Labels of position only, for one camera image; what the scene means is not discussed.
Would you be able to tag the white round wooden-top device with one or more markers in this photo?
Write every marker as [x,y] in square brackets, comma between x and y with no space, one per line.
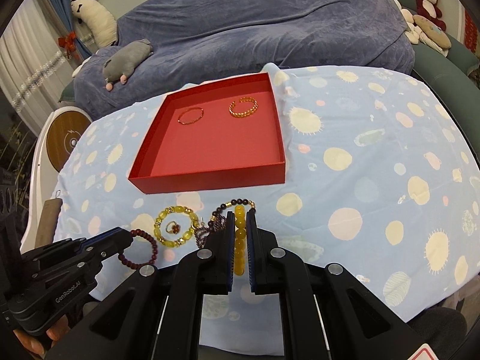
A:
[56,141]

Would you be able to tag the blue velvet bed blanket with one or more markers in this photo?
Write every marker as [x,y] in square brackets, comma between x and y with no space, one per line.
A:
[198,40]

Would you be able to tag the green bed frame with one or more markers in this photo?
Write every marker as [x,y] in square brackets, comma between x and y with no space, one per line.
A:
[447,77]

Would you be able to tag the light blue spotted cloth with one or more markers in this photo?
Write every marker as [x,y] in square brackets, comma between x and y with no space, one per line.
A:
[378,179]

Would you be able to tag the white cow plush toy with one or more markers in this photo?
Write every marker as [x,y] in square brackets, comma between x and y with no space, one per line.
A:
[98,19]

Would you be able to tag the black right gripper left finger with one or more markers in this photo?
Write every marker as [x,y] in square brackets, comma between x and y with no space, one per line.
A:
[206,271]

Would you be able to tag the white sheer curtain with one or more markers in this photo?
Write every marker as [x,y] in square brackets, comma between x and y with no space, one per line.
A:
[35,69]

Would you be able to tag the person's hand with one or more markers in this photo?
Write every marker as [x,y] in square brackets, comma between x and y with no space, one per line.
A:
[39,345]

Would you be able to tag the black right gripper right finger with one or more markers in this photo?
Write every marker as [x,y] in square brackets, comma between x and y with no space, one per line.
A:
[274,270]

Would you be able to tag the thin red gold bangle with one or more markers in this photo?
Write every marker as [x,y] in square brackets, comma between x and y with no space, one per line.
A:
[191,115]

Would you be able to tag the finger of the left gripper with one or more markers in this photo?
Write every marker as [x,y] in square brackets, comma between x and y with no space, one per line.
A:
[121,238]
[97,255]

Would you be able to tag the beige cookie plush cushion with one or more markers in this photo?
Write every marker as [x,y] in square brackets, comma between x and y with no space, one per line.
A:
[433,32]

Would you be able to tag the grey mole plush toy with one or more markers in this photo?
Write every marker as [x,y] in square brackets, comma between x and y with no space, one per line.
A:
[123,63]

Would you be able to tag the red curtain tie bow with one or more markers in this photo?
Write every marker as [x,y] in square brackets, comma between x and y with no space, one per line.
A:
[68,42]

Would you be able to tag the red shallow tray box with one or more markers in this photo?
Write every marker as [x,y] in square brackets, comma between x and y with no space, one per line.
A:
[236,144]

